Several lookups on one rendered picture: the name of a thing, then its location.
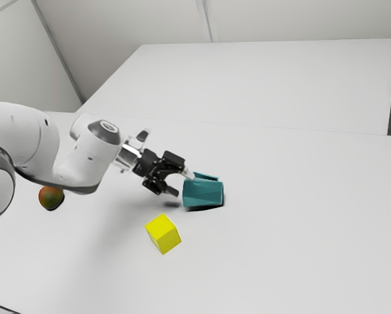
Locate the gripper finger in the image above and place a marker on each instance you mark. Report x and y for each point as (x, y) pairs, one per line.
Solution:
(159, 186)
(176, 162)

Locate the teal faceted mug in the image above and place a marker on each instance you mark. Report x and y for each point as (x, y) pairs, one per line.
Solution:
(203, 194)

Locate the yellow cube block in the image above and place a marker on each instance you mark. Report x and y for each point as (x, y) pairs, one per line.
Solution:
(163, 233)

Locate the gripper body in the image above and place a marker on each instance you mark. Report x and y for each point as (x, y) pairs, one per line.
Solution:
(148, 163)

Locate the red green mango fruit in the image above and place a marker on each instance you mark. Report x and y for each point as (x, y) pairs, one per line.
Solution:
(51, 198)

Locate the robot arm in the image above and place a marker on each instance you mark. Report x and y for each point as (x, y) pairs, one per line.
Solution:
(25, 147)

